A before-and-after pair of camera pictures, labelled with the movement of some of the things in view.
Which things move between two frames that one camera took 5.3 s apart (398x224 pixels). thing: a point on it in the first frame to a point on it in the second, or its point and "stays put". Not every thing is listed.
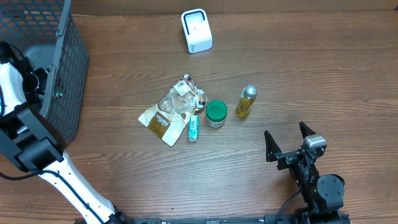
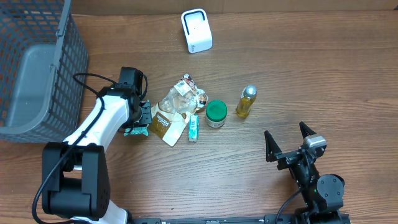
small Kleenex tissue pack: (193, 128) stays put
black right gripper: (286, 158) stays put
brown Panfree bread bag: (167, 119) stays put
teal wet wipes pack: (57, 93) to (142, 130)
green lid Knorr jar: (216, 111) stays put
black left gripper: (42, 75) to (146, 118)
